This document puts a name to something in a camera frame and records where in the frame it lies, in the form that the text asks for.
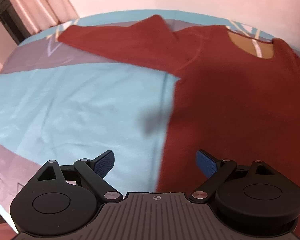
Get dark red knit sweater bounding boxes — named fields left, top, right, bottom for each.
left=58, top=15, right=300, bottom=193

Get blue grey patterned bedsheet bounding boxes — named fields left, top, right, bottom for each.
left=0, top=9, right=300, bottom=235

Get pink curtain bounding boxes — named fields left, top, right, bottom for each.
left=10, top=0, right=78, bottom=35

